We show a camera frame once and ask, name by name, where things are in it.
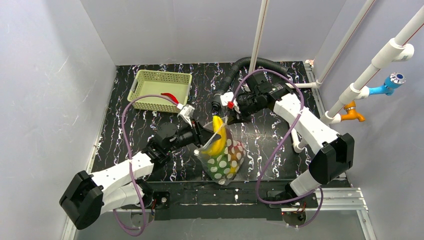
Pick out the yellow fake banana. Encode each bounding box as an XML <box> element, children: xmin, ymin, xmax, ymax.
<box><xmin>201</xmin><ymin>115</ymin><xmax>227</xmax><ymax>157</ymax></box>

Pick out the clear zip top bag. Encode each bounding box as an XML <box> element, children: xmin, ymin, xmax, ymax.
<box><xmin>194</xmin><ymin>117</ymin><xmax>247</xmax><ymax>186</ymax></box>

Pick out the red fake chili pepper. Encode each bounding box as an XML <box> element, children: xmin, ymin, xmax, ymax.
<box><xmin>161</xmin><ymin>92</ymin><xmax>179</xmax><ymax>105</ymax></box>

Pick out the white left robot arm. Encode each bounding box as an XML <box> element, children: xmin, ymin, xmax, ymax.
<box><xmin>59</xmin><ymin>120</ymin><xmax>224</xmax><ymax>230</ymax></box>

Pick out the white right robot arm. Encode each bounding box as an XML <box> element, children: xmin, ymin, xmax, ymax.
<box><xmin>221</xmin><ymin>69</ymin><xmax>355</xmax><ymax>204</ymax></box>

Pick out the green fake pepper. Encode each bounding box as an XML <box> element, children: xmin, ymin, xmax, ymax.
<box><xmin>206</xmin><ymin>154</ymin><xmax>231</xmax><ymax>179</ymax></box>

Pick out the green plastic basket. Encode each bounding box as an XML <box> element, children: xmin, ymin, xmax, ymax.
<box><xmin>127</xmin><ymin>70</ymin><xmax>192</xmax><ymax>113</ymax></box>

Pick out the orange tap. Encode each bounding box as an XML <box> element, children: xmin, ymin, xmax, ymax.
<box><xmin>340</xmin><ymin>100</ymin><xmax>366</xmax><ymax>122</ymax></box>

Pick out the blue tap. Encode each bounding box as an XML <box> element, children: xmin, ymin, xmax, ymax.
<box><xmin>369</xmin><ymin>72</ymin><xmax>406</xmax><ymax>96</ymax></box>

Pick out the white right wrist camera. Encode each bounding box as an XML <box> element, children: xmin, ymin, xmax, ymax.
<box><xmin>219</xmin><ymin>91</ymin><xmax>240</xmax><ymax>113</ymax></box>

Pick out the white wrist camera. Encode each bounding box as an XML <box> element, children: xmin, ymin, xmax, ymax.
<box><xmin>176</xmin><ymin>103</ymin><xmax>195</xmax><ymax>127</ymax></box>
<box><xmin>219</xmin><ymin>91</ymin><xmax>240</xmax><ymax>113</ymax></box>

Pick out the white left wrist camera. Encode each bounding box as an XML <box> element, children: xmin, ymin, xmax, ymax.
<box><xmin>176</xmin><ymin>103</ymin><xmax>195</xmax><ymax>127</ymax></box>

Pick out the black corrugated hose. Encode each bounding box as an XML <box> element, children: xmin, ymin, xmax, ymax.
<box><xmin>211</xmin><ymin>56</ymin><xmax>290</xmax><ymax>112</ymax></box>

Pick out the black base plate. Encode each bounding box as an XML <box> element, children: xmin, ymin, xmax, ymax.
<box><xmin>120</xmin><ymin>178</ymin><xmax>319</xmax><ymax>222</ymax></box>

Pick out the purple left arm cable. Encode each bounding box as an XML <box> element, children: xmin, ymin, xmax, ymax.
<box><xmin>112</xmin><ymin>94</ymin><xmax>181</xmax><ymax>237</ymax></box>

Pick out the aluminium frame rail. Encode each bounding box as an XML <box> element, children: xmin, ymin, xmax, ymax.
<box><xmin>61</xmin><ymin>187</ymin><xmax>377</xmax><ymax>240</ymax></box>

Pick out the white PVC pipe frame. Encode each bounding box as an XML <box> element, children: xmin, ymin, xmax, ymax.
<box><xmin>248</xmin><ymin>0</ymin><xmax>424</xmax><ymax>154</ymax></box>

